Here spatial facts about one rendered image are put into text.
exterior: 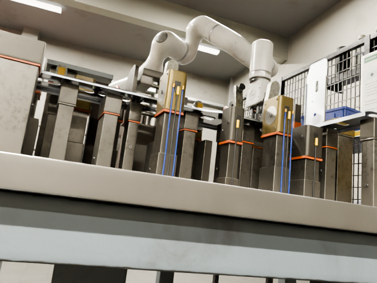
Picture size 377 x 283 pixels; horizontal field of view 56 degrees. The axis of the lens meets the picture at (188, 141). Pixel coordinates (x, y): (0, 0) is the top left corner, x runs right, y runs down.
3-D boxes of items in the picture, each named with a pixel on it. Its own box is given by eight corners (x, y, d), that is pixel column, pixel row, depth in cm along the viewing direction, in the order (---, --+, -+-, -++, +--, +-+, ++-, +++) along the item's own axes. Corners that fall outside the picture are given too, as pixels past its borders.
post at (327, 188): (323, 216, 112) (327, 127, 118) (312, 215, 116) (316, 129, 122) (335, 217, 114) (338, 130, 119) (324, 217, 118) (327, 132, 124)
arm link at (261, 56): (254, 80, 144) (246, 71, 137) (257, 50, 147) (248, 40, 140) (275, 77, 140) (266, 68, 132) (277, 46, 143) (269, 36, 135)
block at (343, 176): (335, 218, 121) (339, 116, 128) (318, 217, 128) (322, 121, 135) (353, 220, 124) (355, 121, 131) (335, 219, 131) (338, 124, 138)
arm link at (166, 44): (121, 122, 180) (97, 112, 167) (113, 105, 186) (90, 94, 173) (193, 53, 165) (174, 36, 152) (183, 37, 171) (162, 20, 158)
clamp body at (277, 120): (277, 210, 99) (284, 91, 106) (253, 209, 110) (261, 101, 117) (296, 213, 101) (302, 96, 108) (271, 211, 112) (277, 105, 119)
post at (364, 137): (373, 219, 95) (374, 116, 101) (358, 218, 100) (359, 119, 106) (386, 221, 97) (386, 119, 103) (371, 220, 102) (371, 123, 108)
